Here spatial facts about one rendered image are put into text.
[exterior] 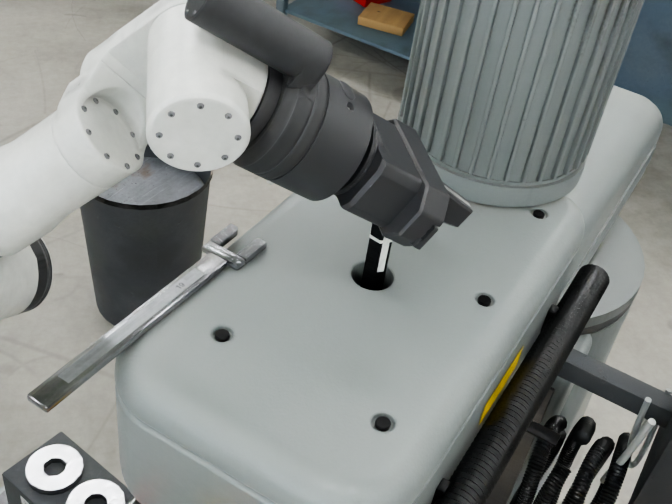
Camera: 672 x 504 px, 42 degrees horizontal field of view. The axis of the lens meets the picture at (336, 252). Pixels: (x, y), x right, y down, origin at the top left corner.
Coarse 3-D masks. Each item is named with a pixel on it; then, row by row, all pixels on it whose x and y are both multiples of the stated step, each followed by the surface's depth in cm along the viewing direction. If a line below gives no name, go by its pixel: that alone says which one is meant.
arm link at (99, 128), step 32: (160, 0) 60; (128, 32) 60; (96, 64) 61; (128, 64) 62; (64, 96) 61; (96, 96) 62; (128, 96) 63; (64, 128) 59; (96, 128) 60; (128, 128) 64; (96, 160) 59; (128, 160) 62
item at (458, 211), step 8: (448, 192) 70; (456, 200) 71; (448, 208) 71; (456, 208) 71; (464, 208) 72; (448, 216) 72; (456, 216) 72; (464, 216) 72; (448, 224) 73; (456, 224) 73
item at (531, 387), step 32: (576, 288) 91; (544, 320) 89; (576, 320) 88; (544, 352) 83; (512, 384) 80; (544, 384) 81; (512, 416) 77; (480, 448) 74; (512, 448) 75; (448, 480) 72; (480, 480) 71
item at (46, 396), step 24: (216, 240) 76; (216, 264) 74; (240, 264) 74; (168, 288) 71; (192, 288) 71; (144, 312) 68; (168, 312) 69; (120, 336) 66; (72, 360) 64; (96, 360) 64; (48, 384) 62; (72, 384) 62; (48, 408) 60
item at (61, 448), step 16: (48, 448) 145; (64, 448) 145; (80, 448) 147; (16, 464) 143; (32, 464) 142; (48, 464) 144; (64, 464) 144; (80, 464) 143; (96, 464) 145; (16, 480) 141; (32, 480) 140; (48, 480) 140; (64, 480) 140; (80, 480) 142; (96, 480) 141; (112, 480) 143; (16, 496) 142; (32, 496) 139; (48, 496) 139; (64, 496) 140; (80, 496) 139; (96, 496) 140; (112, 496) 139; (128, 496) 141
